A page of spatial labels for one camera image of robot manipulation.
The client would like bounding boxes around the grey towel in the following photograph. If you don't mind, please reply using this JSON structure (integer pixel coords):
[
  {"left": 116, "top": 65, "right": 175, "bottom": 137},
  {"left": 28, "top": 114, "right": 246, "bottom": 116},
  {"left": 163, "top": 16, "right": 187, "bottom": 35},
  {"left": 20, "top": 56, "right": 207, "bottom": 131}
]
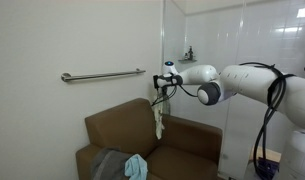
[{"left": 90, "top": 148, "right": 131, "bottom": 180}]

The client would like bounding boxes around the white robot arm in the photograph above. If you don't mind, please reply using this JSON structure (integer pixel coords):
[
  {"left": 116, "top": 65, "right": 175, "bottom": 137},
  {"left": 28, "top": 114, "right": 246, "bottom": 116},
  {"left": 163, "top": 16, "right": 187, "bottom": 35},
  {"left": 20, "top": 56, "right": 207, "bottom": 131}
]
[{"left": 153, "top": 62, "right": 305, "bottom": 129}]

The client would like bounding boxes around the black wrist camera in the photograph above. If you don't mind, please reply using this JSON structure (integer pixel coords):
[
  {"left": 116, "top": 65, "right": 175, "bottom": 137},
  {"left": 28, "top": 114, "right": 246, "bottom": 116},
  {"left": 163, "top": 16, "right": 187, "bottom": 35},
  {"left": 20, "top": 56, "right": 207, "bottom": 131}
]
[{"left": 153, "top": 75, "right": 159, "bottom": 89}]

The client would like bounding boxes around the white towel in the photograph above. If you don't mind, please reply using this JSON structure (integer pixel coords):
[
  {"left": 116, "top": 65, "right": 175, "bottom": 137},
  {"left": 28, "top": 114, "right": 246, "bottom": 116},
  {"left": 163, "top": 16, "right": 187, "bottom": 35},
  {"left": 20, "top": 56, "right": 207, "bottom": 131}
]
[{"left": 151, "top": 98, "right": 169, "bottom": 140}]

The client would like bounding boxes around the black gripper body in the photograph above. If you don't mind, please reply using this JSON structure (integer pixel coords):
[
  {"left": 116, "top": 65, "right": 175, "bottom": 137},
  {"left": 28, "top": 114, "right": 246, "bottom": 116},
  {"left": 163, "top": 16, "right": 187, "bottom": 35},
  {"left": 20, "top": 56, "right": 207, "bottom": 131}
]
[{"left": 156, "top": 87, "right": 168, "bottom": 102}]

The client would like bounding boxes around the glass shower shelf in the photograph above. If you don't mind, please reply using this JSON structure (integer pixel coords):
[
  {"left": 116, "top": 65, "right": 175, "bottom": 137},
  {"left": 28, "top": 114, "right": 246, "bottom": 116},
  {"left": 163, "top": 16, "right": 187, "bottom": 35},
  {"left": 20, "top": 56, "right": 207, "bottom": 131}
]
[{"left": 178, "top": 59, "right": 197, "bottom": 63}]

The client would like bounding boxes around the blue towel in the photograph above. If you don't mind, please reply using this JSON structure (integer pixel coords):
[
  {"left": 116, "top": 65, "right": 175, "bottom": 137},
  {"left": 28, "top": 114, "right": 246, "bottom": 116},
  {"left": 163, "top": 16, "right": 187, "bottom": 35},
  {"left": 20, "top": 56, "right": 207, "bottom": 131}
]
[{"left": 124, "top": 154, "right": 148, "bottom": 180}]

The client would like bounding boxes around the brown armchair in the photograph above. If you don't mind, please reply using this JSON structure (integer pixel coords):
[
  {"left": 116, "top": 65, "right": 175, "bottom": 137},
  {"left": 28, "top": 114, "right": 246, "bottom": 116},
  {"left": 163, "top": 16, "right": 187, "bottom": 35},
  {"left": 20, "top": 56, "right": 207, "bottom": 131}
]
[{"left": 76, "top": 98, "right": 222, "bottom": 180}]

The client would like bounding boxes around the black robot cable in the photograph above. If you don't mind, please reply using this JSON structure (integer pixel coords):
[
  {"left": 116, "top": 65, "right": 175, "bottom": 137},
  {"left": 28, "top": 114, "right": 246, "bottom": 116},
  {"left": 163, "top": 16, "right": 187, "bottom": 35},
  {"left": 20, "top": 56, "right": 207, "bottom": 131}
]
[{"left": 151, "top": 61, "right": 296, "bottom": 180}]

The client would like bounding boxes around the metal towel bar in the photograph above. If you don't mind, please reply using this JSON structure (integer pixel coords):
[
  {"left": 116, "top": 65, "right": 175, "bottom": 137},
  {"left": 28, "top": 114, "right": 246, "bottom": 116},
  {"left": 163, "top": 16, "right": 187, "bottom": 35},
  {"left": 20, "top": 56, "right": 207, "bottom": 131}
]
[{"left": 61, "top": 69, "right": 145, "bottom": 82}]

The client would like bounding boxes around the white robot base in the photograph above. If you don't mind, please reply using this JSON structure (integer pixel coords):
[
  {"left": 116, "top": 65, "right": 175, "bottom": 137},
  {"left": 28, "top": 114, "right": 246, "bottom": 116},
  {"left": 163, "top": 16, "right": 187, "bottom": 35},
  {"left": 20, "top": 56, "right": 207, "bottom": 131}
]
[{"left": 277, "top": 126, "right": 305, "bottom": 180}]

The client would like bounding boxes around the dark bottle on shelf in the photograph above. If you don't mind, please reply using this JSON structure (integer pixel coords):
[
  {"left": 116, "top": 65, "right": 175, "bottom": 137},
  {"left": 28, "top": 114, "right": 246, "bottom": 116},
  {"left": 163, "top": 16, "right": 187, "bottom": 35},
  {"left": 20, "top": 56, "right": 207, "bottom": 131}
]
[{"left": 188, "top": 46, "right": 194, "bottom": 60}]

